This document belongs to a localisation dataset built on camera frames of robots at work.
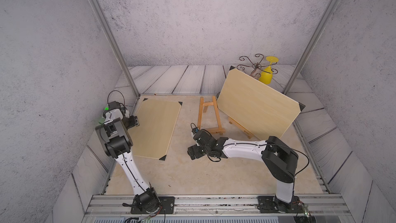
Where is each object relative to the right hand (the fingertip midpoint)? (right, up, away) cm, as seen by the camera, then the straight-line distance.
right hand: (193, 150), depth 86 cm
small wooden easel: (+28, +11, +11) cm, 32 cm away
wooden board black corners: (-26, +15, +22) cm, 38 cm away
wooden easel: (+6, +25, +2) cm, 26 cm away
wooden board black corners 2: (+34, +25, -3) cm, 42 cm away
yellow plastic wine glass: (+46, +44, +15) cm, 65 cm away
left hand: (-40, +13, +17) cm, 45 cm away
